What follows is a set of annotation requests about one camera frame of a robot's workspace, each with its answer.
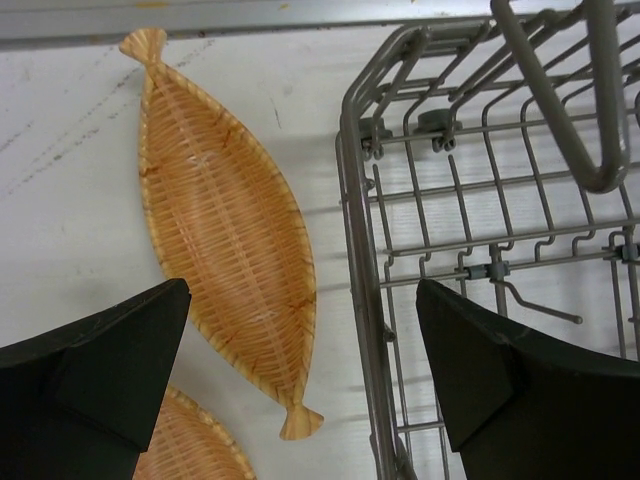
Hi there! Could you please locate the far fish-shaped woven plate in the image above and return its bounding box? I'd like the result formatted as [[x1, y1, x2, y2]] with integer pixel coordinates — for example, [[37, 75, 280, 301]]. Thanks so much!
[[120, 28, 323, 441]]

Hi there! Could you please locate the aluminium table edge rail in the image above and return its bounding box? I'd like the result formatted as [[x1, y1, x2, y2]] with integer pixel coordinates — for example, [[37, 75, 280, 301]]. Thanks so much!
[[1, 1, 490, 50]]

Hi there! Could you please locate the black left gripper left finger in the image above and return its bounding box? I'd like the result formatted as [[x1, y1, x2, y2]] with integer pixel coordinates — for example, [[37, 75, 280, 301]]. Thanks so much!
[[1, 278, 191, 479]]

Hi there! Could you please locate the fish-shaped woven plate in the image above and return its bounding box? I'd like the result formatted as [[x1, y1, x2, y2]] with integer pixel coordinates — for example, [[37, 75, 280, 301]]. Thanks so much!
[[120, 28, 323, 441], [133, 386, 256, 480]]

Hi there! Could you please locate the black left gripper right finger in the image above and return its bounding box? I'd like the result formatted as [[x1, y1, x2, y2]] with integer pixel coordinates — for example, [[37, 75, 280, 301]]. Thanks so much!
[[416, 279, 639, 479]]

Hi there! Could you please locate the near fish-shaped woven plate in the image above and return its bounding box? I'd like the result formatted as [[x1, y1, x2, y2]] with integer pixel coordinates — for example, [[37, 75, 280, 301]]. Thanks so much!
[[133, 386, 256, 480]]

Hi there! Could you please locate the grey wire dish rack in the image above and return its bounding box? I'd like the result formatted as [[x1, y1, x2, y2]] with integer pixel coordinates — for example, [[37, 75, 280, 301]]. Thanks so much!
[[336, 1, 639, 479]]

